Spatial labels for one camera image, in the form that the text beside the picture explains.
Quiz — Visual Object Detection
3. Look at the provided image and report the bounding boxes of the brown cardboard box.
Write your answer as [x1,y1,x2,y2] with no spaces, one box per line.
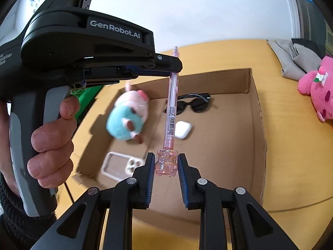
[75,68,268,230]

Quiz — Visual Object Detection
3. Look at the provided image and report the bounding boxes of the black cable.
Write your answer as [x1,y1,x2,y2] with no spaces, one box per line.
[267,194,333,214]

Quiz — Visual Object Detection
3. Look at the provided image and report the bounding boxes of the clear phone case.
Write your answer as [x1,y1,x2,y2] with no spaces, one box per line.
[101,151,146,180]

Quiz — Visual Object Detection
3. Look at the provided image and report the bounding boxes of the person's left hand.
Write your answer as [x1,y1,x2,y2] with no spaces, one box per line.
[27,96,80,188]

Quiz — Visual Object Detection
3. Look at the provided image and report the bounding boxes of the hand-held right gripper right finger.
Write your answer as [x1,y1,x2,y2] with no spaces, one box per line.
[178,153,299,250]

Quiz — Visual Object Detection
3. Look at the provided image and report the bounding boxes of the grey cloth bag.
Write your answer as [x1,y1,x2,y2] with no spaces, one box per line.
[267,39,327,80]

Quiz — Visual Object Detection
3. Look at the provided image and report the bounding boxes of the pink bear-topped pen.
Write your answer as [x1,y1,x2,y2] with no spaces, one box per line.
[155,45,180,179]

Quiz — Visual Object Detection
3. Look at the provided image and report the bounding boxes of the glass door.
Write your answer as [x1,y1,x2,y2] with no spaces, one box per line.
[290,0,329,41]

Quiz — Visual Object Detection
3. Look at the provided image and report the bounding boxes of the pig plush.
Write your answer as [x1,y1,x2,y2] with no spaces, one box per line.
[105,81,150,144]

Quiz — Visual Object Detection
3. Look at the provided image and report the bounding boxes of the pink plush toy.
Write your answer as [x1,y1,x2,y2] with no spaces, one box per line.
[297,55,333,123]

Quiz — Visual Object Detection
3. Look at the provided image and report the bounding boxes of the white earbud case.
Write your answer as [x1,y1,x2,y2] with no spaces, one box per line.
[174,120,192,139]

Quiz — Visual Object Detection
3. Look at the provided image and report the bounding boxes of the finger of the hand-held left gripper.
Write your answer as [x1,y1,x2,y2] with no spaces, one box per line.
[78,53,183,74]
[120,66,173,78]

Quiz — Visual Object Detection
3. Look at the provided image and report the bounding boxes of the green plastic item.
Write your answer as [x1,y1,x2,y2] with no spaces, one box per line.
[70,85,104,120]

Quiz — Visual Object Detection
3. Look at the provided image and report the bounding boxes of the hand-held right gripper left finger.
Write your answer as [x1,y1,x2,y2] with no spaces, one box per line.
[31,152,157,250]

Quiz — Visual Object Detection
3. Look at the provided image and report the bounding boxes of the black sunglasses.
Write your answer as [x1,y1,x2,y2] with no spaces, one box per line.
[163,93,212,114]

